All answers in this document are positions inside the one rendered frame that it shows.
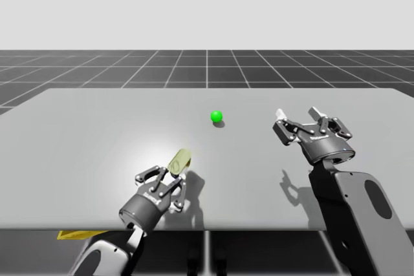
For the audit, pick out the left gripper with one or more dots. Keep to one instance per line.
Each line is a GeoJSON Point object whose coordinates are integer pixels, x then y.
{"type": "Point", "coordinates": [145, 208]}

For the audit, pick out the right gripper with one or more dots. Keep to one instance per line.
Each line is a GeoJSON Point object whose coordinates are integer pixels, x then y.
{"type": "Point", "coordinates": [325, 148]}

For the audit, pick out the green and blue rectangular can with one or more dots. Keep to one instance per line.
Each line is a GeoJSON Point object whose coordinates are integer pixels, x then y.
{"type": "Point", "coordinates": [179, 161]}

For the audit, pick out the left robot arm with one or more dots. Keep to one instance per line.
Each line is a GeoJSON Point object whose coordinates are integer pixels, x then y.
{"type": "Point", "coordinates": [106, 253]}

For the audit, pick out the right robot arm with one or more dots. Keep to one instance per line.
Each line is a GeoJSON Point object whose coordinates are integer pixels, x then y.
{"type": "Point", "coordinates": [355, 211]}

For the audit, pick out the green ball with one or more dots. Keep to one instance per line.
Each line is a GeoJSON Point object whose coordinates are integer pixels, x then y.
{"type": "Point", "coordinates": [216, 116]}

